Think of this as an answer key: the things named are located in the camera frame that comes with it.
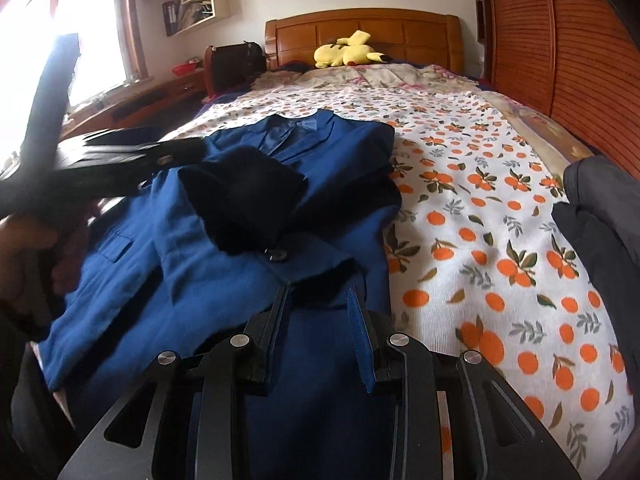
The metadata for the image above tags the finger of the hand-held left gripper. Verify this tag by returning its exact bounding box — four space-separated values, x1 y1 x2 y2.
20 34 81 161
55 130 206 196

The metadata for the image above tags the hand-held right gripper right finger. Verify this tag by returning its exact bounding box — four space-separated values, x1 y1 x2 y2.
347 287 583 480

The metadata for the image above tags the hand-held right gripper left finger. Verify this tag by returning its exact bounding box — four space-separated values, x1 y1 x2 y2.
57 285 293 480

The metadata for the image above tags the blue suit jacket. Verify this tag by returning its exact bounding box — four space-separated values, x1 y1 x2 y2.
37 107 403 480

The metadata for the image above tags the person's left hand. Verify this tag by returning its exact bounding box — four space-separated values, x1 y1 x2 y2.
0 205 101 331

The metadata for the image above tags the long wooden desk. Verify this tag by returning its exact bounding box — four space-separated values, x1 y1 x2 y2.
55 67 208 143

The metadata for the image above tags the wooden framed window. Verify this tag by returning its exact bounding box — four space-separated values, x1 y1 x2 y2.
0 0 151 126

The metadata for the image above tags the dark backpack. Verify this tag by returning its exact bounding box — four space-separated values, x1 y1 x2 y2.
203 41 264 100

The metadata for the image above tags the bed with orange-print sheet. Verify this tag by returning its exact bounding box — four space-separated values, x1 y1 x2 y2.
160 82 636 480

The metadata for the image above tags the wooden headboard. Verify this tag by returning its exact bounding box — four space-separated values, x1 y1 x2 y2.
264 8 461 73

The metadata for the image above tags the yellow plush toy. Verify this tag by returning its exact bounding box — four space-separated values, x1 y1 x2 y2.
313 30 387 69

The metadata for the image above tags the black folded garment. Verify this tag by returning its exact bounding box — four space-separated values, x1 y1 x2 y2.
552 202 640 396

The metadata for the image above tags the wooden slatted wardrobe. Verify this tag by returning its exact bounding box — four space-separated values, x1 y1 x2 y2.
470 0 640 181

